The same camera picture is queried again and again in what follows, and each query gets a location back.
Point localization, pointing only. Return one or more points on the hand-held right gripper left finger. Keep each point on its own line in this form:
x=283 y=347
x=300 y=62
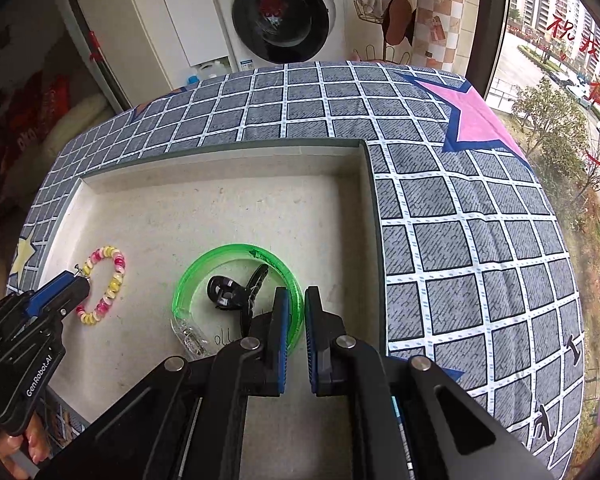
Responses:
x=281 y=345

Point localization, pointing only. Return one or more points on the checked printed wall poster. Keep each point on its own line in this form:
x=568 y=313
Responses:
x=442 y=20

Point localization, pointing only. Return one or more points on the person's left hand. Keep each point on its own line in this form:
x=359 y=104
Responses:
x=15 y=452

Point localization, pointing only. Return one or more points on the dark window frame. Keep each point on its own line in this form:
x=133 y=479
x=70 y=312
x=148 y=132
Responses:
x=487 y=25

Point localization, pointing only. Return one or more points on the white tall cabinet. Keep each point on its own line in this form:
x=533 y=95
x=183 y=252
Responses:
x=180 y=10

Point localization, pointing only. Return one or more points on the brown round-back chair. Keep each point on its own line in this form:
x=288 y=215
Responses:
x=397 y=20

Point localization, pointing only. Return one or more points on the red window decal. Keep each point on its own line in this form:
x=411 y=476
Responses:
x=557 y=22

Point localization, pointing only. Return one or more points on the beige shallow tray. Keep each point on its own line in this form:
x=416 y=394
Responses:
x=205 y=220

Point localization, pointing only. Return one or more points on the grey checked star blanket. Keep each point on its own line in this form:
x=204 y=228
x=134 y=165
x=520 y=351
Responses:
x=480 y=260

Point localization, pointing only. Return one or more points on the black hair claw clip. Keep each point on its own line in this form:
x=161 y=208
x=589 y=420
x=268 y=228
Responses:
x=225 y=292

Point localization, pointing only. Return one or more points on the grey sliding door frame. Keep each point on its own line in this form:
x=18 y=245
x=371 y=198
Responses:
x=82 y=10

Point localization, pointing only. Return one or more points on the green tree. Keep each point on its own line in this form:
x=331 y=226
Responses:
x=545 y=110

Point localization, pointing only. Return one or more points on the white washing machine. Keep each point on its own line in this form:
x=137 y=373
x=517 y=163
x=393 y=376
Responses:
x=280 y=15

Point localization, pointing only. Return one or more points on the white detergent bottle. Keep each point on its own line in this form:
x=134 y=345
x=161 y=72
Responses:
x=212 y=70

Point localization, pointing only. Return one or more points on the red door tag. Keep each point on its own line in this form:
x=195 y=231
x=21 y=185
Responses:
x=95 y=45

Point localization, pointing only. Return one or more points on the red printed cushion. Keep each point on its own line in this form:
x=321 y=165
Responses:
x=35 y=125

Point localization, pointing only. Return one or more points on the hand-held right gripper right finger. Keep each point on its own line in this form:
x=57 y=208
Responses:
x=311 y=345

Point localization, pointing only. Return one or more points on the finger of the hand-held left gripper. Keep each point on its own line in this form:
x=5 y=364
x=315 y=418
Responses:
x=50 y=296
x=75 y=296

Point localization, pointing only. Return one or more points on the cream sofa cushion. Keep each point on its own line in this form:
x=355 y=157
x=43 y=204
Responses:
x=80 y=120

